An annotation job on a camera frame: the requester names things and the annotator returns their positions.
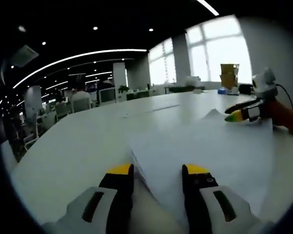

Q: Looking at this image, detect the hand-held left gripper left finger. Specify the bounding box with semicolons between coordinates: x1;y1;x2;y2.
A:
42;163;135;234

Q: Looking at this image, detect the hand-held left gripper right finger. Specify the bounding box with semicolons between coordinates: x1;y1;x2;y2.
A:
181;163;275;234

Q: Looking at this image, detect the white cloth sheet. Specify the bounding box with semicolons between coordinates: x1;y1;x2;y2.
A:
129;108;276;229

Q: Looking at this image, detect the person's right hand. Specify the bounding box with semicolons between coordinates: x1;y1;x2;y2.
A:
260;98;293;129

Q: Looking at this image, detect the black bag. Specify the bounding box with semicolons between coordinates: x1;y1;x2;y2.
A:
238;83;255;95

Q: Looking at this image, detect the brown cardboard box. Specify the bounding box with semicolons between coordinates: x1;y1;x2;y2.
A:
220;63;240;90

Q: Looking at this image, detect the large bright window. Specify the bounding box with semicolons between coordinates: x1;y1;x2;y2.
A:
148;14;252;86

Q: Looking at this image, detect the long ceiling light strip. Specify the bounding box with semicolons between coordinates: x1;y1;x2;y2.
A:
13;48;147;90
196;0;220;17

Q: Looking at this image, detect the group of white office chairs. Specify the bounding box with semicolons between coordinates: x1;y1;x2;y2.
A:
21;87;118;149

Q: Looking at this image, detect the ceiling air conditioner vent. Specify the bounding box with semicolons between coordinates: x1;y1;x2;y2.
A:
11;44;40;67

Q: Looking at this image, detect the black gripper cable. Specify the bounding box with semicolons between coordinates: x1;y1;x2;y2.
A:
275;83;293;109

